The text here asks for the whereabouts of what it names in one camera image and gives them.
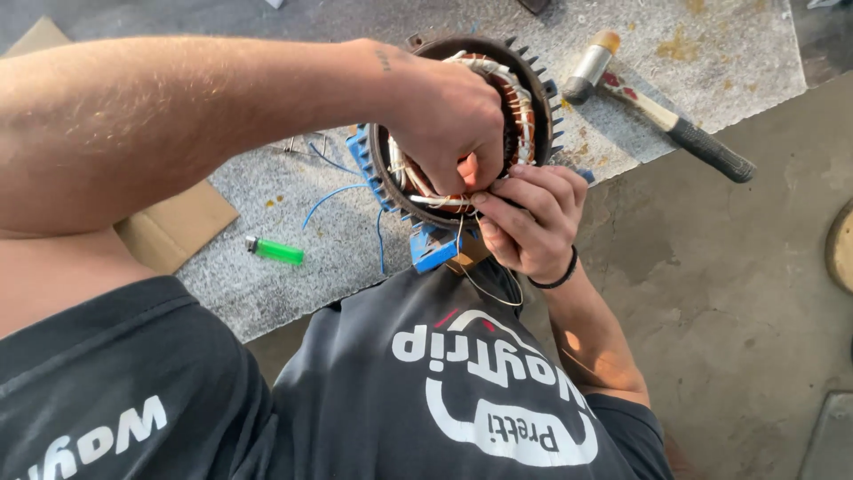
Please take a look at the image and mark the blue motor stator copper windings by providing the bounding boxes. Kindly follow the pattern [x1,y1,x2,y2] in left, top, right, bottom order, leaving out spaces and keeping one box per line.
[345,30,597,275]

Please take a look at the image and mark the green lighter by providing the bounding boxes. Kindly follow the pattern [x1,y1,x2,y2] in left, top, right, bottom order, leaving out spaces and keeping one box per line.
[244,235,305,266]

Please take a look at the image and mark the round wooden disc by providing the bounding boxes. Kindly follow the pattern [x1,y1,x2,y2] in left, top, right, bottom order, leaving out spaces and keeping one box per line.
[824,199,853,296]

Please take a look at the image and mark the small wooden block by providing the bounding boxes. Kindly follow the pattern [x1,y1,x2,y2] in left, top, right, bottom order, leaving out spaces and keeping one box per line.
[445,233,495,276]

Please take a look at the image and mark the blue wire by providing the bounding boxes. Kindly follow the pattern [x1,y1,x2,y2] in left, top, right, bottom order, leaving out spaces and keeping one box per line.
[375,207,388,276]
[307,140,365,178]
[301,183,369,232]

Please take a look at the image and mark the person's left hand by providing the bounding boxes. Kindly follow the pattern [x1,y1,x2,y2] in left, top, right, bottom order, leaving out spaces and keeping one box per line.
[372,40,506,197]

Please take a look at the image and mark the brown cardboard sheet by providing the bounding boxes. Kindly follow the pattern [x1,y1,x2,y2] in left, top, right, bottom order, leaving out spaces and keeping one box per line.
[3,16,241,276]

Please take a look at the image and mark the person's right hand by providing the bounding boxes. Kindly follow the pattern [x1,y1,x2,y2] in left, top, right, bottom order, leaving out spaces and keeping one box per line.
[469,163,591,284]

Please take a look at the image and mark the mallet with black grip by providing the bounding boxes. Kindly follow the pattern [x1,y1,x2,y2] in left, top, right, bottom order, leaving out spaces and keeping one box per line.
[561,28,758,185]

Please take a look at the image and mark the bent metal wire clip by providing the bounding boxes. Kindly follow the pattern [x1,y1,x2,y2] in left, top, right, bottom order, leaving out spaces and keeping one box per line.
[283,131,329,158]

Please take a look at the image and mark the black wristband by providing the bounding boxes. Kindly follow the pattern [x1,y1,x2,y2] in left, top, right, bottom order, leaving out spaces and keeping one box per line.
[526,244,580,291]

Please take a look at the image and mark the grey metal plate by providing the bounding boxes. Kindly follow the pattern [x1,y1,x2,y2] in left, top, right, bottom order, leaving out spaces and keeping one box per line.
[797,391,853,480]

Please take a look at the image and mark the white lacing cord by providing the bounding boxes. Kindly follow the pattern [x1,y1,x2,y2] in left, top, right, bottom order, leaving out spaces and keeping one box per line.
[456,212,525,308]

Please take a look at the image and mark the grey speckled mat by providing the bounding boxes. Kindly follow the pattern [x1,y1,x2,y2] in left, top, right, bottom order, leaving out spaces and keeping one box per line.
[176,0,809,345]

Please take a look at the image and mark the person's dark printed t-shirt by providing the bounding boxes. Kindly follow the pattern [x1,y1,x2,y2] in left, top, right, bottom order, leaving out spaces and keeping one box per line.
[0,256,675,480]

